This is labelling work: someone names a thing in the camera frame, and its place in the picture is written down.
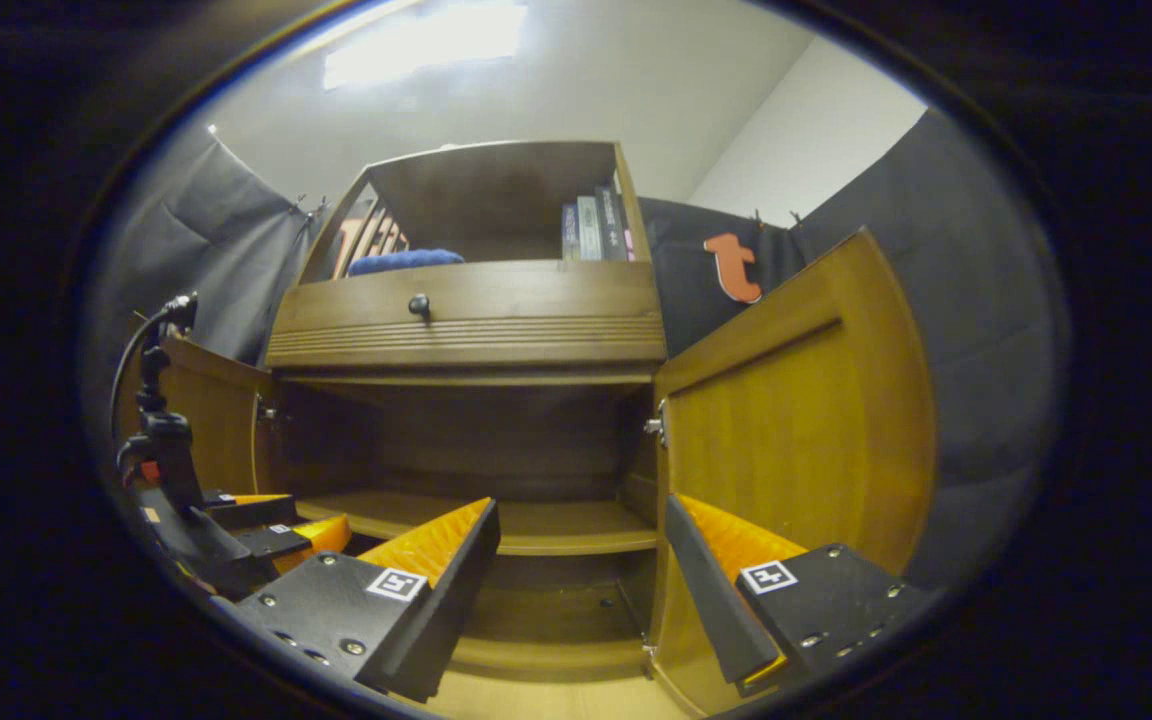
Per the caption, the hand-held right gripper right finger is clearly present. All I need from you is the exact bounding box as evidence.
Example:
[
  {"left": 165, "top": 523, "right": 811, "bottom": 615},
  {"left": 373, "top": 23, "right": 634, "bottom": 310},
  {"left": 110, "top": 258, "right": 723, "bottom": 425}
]
[{"left": 664, "top": 491, "right": 927, "bottom": 698}]

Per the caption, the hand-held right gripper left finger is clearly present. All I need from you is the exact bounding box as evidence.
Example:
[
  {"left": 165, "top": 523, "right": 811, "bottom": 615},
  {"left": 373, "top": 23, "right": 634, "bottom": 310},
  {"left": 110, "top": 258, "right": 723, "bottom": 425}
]
[{"left": 234, "top": 496, "right": 500, "bottom": 703}]

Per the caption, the wooden cabinet door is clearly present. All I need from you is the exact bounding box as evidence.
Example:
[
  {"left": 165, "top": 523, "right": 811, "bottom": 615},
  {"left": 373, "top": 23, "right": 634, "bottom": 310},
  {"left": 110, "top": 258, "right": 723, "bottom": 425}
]
[
  {"left": 126, "top": 335, "right": 282, "bottom": 496},
  {"left": 648, "top": 228, "right": 937, "bottom": 716}
]

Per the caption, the wooden double-door shoe cabinet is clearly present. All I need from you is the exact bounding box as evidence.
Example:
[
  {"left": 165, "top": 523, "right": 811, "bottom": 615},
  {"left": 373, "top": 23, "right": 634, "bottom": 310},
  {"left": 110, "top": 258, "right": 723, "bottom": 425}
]
[{"left": 126, "top": 140, "right": 937, "bottom": 716}]

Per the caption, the wooden cabinet drawer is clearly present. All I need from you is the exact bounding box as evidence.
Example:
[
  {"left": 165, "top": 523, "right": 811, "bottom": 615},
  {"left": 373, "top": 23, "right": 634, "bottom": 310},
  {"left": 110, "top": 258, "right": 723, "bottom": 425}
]
[{"left": 264, "top": 260, "right": 667, "bottom": 371}]

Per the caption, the blue folded towel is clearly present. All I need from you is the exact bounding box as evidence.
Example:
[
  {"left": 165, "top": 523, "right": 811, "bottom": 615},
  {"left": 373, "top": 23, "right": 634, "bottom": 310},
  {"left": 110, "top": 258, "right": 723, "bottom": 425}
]
[{"left": 346, "top": 248, "right": 465, "bottom": 277}]

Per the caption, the grey book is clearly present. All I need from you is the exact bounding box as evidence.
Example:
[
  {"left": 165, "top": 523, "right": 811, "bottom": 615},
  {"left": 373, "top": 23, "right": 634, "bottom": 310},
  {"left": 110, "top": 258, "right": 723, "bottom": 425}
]
[{"left": 576, "top": 195, "right": 604, "bottom": 261}]

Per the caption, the black backdrop cloth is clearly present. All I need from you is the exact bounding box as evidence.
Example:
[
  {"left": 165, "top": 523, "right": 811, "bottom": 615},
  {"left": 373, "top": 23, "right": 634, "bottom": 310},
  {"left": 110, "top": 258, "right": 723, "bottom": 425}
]
[{"left": 86, "top": 110, "right": 1072, "bottom": 591}]

